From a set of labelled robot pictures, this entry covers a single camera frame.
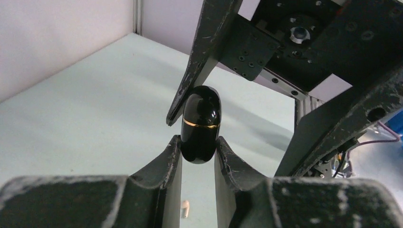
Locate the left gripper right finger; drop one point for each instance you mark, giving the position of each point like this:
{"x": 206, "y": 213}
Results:
{"x": 245, "y": 198}

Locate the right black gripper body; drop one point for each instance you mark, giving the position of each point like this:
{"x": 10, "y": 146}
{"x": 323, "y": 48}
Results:
{"x": 305, "y": 41}

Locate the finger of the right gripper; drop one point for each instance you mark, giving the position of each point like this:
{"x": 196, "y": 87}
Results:
{"x": 215, "y": 20}
{"x": 331, "y": 125}

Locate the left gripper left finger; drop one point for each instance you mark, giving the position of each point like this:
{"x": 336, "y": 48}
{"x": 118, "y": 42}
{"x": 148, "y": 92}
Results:
{"x": 149, "y": 198}

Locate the black earbud charging case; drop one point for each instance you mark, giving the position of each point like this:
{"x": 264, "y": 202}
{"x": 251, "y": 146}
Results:
{"x": 201, "y": 121}

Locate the beige earbud left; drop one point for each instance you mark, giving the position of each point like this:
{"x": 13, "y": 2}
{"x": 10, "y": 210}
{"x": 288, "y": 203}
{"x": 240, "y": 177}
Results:
{"x": 185, "y": 206}

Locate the aluminium frame rail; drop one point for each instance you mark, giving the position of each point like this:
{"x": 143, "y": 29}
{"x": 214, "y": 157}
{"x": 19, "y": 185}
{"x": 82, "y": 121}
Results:
{"x": 305, "y": 106}

